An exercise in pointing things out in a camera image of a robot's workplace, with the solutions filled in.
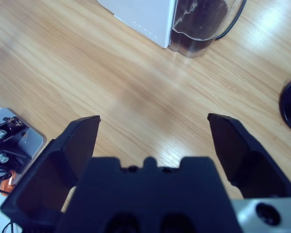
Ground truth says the black machine power cable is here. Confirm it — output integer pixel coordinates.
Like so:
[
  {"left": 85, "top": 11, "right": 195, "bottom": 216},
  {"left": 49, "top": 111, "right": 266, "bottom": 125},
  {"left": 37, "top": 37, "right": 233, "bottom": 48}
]
[{"left": 215, "top": 0, "right": 248, "bottom": 41}]

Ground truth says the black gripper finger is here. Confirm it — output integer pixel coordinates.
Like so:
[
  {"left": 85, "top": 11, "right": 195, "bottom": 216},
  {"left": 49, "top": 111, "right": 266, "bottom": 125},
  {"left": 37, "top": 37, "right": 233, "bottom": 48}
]
[
  {"left": 0, "top": 115, "right": 101, "bottom": 230},
  {"left": 207, "top": 113, "right": 291, "bottom": 200}
]

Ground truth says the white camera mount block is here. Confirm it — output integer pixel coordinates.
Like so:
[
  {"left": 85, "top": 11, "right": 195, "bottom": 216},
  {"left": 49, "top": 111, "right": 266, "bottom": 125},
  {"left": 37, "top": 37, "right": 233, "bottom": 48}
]
[{"left": 0, "top": 107, "right": 47, "bottom": 175}]

